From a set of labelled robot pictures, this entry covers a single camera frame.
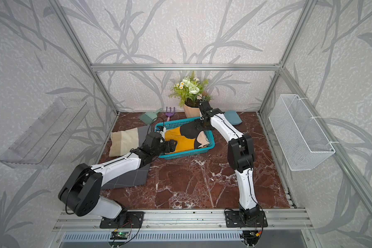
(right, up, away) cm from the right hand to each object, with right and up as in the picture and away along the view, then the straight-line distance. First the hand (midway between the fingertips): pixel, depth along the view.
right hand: (200, 125), depth 98 cm
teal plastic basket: (-15, +1, +4) cm, 16 cm away
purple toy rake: (-24, +9, +21) cm, 33 cm away
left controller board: (-39, -51, -28) cm, 70 cm away
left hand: (-17, -9, -9) cm, 21 cm away
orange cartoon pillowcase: (-7, -7, 0) cm, 10 cm away
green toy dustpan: (-38, +7, +18) cm, 42 cm away
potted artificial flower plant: (-7, +20, -8) cm, 23 cm away
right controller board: (+23, -52, -26) cm, 63 cm away
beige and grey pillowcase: (-51, -11, +2) cm, 52 cm away
